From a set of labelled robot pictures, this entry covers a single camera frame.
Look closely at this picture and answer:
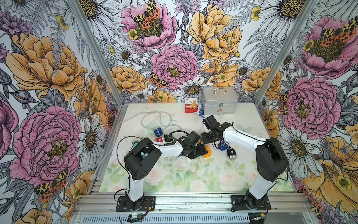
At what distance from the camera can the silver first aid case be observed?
42.8 inches

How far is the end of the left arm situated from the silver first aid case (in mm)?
367

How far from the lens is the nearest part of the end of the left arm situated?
2.35 ft
